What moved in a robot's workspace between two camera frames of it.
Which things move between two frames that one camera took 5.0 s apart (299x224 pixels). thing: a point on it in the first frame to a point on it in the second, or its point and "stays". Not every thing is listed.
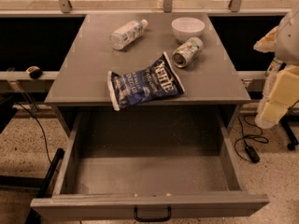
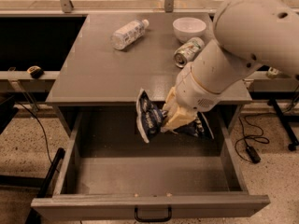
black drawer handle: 140,219 stays
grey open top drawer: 152,159 stays
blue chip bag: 154,82 to 150,119
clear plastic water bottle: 127,34 stays
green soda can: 187,52 stays
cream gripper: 289,40 to 193,92
